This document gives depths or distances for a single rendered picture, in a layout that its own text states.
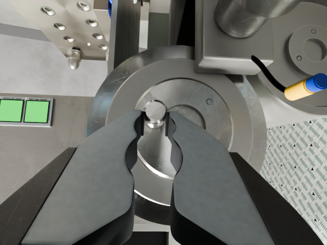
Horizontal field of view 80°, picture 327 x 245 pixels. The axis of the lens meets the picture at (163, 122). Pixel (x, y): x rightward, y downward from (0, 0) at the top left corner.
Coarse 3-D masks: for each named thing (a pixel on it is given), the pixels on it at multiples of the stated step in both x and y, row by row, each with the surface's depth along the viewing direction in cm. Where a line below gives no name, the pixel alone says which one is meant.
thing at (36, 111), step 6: (30, 102) 47; (36, 102) 47; (42, 102) 47; (48, 102) 47; (30, 108) 47; (36, 108) 47; (42, 108) 47; (30, 114) 47; (36, 114) 47; (42, 114) 47; (30, 120) 47; (36, 120) 47; (42, 120) 47
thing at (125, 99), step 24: (144, 72) 16; (168, 72) 16; (192, 72) 16; (120, 96) 15; (240, 96) 16; (240, 120) 15; (240, 144) 15; (144, 168) 15; (144, 192) 14; (168, 192) 14
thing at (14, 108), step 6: (0, 102) 47; (6, 102) 47; (12, 102) 47; (18, 102) 47; (0, 108) 46; (6, 108) 47; (12, 108) 47; (18, 108) 47; (0, 114) 46; (6, 114) 46; (12, 114) 46; (18, 114) 47; (0, 120) 46; (6, 120) 46; (12, 120) 46; (18, 120) 46
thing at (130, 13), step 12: (120, 0) 19; (132, 0) 29; (120, 12) 19; (132, 12) 29; (120, 24) 20; (132, 24) 30; (120, 36) 20; (132, 36) 30; (120, 48) 20; (132, 48) 30; (108, 60) 17; (120, 60) 20; (108, 72) 17
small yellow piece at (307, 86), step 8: (256, 64) 13; (264, 72) 13; (272, 80) 12; (304, 80) 10; (312, 80) 10; (320, 80) 10; (280, 88) 12; (288, 88) 11; (296, 88) 11; (304, 88) 10; (312, 88) 10; (320, 88) 10; (288, 96) 11; (296, 96) 11; (304, 96) 11
